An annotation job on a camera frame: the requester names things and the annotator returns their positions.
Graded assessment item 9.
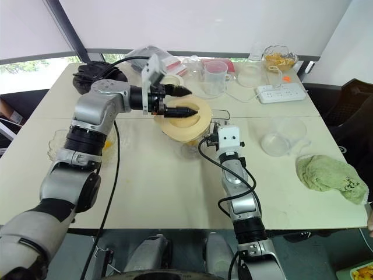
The white power cable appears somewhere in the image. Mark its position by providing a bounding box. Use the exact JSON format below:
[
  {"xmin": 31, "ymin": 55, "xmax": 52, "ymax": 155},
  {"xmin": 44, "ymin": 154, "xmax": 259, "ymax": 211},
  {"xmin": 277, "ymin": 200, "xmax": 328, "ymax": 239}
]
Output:
[{"xmin": 267, "ymin": 65, "xmax": 284, "ymax": 89}]

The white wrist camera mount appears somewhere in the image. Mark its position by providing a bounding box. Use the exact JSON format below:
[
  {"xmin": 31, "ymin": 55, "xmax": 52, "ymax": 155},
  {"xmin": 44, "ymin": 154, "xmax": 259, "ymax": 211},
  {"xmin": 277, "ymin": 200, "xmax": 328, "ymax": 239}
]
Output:
[
  {"xmin": 216, "ymin": 125, "xmax": 245, "ymax": 153},
  {"xmin": 141, "ymin": 53, "xmax": 166, "ymax": 116}
]

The scalloped clear glass bowl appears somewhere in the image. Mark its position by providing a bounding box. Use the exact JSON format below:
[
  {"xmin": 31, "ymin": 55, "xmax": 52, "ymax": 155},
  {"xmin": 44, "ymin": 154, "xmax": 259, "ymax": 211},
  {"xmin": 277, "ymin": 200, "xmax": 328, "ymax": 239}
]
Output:
[{"xmin": 47, "ymin": 129, "xmax": 118, "ymax": 167}]

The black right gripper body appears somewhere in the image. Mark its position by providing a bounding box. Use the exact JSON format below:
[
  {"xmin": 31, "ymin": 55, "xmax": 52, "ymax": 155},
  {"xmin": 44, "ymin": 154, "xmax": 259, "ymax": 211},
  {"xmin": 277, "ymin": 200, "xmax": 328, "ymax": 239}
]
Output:
[{"xmin": 203, "ymin": 122, "xmax": 221, "ymax": 150}]

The crumpled clear plastic wrap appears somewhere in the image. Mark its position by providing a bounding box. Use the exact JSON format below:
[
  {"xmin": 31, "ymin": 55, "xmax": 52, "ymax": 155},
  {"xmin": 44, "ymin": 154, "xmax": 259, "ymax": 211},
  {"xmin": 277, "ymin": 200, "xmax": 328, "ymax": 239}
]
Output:
[{"xmin": 182, "ymin": 54, "xmax": 205, "ymax": 77}]

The black table clamp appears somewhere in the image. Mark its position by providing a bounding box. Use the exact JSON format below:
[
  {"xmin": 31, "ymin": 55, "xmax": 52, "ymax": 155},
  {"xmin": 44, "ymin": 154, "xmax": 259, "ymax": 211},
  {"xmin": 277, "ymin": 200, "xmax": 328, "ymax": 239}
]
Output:
[{"xmin": 94, "ymin": 247, "xmax": 115, "ymax": 271}]

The green tray with yellow food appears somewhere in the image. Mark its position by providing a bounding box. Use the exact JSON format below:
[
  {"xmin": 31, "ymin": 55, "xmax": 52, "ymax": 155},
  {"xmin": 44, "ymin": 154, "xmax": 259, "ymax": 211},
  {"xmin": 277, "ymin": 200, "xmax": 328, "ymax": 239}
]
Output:
[{"xmin": 336, "ymin": 260, "xmax": 373, "ymax": 280}]

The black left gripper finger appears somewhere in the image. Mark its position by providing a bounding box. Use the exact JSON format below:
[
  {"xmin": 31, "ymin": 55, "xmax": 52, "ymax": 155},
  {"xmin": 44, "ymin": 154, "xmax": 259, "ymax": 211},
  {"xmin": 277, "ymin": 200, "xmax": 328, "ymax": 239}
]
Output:
[
  {"xmin": 164, "ymin": 83, "xmax": 193, "ymax": 98},
  {"xmin": 164, "ymin": 106, "xmax": 200, "ymax": 119}
]

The green towel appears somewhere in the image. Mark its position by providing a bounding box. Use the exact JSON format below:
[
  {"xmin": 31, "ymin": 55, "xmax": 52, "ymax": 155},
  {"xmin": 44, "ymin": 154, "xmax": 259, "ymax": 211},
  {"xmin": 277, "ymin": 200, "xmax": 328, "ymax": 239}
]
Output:
[{"xmin": 295, "ymin": 154, "xmax": 370, "ymax": 205}]

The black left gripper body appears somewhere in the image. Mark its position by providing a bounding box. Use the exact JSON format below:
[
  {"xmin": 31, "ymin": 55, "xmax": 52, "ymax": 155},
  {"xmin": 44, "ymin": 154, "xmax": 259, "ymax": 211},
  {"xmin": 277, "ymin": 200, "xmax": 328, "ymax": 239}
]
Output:
[{"xmin": 147, "ymin": 83, "xmax": 170, "ymax": 116}]

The black cloth pile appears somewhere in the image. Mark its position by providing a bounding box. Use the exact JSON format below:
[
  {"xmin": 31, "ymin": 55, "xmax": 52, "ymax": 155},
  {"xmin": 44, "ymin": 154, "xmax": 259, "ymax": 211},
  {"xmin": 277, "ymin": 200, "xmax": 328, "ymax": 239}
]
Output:
[{"xmin": 72, "ymin": 61, "xmax": 128, "ymax": 95}]

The cream round blender lid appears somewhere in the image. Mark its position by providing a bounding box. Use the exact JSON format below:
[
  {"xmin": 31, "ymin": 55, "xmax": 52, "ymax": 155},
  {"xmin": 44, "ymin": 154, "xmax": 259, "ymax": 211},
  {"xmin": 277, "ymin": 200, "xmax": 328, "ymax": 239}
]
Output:
[{"xmin": 153, "ymin": 97, "xmax": 212, "ymax": 145}]

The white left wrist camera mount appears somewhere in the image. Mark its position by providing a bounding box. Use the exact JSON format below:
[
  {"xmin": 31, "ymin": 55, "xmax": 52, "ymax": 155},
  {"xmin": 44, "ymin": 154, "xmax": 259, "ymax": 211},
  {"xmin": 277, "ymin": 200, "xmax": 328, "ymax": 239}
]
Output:
[{"xmin": 141, "ymin": 53, "xmax": 166, "ymax": 116}]

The grey chair frame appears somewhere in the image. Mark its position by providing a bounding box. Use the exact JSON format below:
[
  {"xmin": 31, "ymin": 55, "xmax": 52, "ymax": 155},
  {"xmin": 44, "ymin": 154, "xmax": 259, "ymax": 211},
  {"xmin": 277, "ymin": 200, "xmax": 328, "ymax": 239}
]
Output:
[{"xmin": 0, "ymin": 115, "xmax": 19, "ymax": 150}]

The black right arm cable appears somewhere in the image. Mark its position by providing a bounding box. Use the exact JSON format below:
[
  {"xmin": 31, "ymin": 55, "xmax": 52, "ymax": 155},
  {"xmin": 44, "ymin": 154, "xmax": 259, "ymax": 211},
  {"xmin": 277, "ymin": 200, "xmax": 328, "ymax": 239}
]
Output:
[{"xmin": 198, "ymin": 136, "xmax": 258, "ymax": 280}]

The white power strip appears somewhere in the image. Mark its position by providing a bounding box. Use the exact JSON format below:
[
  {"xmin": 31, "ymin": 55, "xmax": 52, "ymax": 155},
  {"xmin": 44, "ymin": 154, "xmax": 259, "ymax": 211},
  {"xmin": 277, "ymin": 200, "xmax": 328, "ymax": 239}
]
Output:
[{"xmin": 256, "ymin": 82, "xmax": 307, "ymax": 104}]

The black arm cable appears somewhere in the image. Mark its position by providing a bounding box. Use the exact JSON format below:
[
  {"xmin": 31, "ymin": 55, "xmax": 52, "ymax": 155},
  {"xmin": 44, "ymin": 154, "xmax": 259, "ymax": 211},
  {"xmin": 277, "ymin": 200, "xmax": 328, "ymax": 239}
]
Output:
[
  {"xmin": 79, "ymin": 56, "xmax": 156, "ymax": 280},
  {"xmin": 198, "ymin": 136, "xmax": 258, "ymax": 280}
]

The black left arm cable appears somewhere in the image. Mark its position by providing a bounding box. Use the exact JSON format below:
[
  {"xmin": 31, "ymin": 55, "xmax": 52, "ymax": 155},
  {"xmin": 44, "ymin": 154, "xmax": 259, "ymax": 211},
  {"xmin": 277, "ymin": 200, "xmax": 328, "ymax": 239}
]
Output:
[{"xmin": 79, "ymin": 56, "xmax": 156, "ymax": 280}]

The cream blender base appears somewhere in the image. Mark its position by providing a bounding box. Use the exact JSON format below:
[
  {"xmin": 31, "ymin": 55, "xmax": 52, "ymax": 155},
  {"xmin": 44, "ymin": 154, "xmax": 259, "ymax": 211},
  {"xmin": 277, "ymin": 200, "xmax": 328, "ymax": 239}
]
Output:
[{"xmin": 160, "ymin": 73, "xmax": 185, "ymax": 86}]

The clear glass flask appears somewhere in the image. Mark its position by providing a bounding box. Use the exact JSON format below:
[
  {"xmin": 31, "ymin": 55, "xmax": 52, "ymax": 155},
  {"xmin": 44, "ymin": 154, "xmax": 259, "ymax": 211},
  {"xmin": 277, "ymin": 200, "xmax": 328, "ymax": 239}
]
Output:
[{"xmin": 237, "ymin": 43, "xmax": 266, "ymax": 89}]

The dark window frame post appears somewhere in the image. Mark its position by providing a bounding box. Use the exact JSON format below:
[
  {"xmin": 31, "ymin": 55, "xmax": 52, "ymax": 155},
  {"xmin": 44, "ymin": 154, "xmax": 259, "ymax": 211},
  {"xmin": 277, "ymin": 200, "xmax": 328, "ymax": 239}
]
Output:
[{"xmin": 41, "ymin": 0, "xmax": 92, "ymax": 64}]

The clear plastic cup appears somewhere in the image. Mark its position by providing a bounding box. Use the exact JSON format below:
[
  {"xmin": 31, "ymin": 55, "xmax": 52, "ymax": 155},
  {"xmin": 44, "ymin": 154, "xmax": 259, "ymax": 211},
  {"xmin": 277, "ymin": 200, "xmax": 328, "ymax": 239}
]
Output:
[{"xmin": 260, "ymin": 116, "xmax": 312, "ymax": 158}]

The clear measuring cup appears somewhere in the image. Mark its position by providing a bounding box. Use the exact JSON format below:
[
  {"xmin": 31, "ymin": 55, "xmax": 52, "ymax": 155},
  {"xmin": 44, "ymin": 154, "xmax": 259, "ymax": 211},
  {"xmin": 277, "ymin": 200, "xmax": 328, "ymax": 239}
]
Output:
[{"xmin": 202, "ymin": 61, "xmax": 234, "ymax": 97}]

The black chair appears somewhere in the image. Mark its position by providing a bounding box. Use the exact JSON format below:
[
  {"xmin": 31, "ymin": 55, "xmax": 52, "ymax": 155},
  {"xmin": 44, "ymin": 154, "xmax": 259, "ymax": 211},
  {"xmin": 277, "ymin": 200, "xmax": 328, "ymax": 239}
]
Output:
[{"xmin": 302, "ymin": 78, "xmax": 373, "ymax": 129}]

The person's bare hand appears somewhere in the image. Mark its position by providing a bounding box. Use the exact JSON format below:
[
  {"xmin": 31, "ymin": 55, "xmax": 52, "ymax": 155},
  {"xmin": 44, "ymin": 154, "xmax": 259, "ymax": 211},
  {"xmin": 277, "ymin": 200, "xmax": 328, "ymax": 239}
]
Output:
[{"xmin": 365, "ymin": 202, "xmax": 373, "ymax": 239}]

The glass bowl of fruit scraps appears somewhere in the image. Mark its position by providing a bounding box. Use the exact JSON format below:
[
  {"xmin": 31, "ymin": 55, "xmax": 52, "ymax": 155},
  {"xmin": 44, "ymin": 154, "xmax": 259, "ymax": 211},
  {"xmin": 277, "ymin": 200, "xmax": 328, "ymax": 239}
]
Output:
[{"xmin": 262, "ymin": 44, "xmax": 299, "ymax": 72}]

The pack of zip bags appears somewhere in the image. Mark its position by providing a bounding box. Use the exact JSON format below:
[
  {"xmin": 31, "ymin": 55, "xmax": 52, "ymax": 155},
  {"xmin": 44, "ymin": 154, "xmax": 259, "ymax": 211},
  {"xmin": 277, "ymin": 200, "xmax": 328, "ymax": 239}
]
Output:
[{"xmin": 125, "ymin": 45, "xmax": 188, "ymax": 77}]

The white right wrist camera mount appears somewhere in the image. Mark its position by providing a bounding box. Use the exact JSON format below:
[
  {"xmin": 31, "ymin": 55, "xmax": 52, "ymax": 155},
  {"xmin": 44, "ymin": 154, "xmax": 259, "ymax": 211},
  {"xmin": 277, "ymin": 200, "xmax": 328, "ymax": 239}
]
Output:
[{"xmin": 216, "ymin": 125, "xmax": 245, "ymax": 153}]

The person's black clothing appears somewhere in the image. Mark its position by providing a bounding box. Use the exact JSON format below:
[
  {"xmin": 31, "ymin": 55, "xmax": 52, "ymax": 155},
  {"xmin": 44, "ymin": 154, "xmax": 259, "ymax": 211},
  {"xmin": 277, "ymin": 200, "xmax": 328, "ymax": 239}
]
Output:
[{"xmin": 328, "ymin": 95, "xmax": 373, "ymax": 205}]

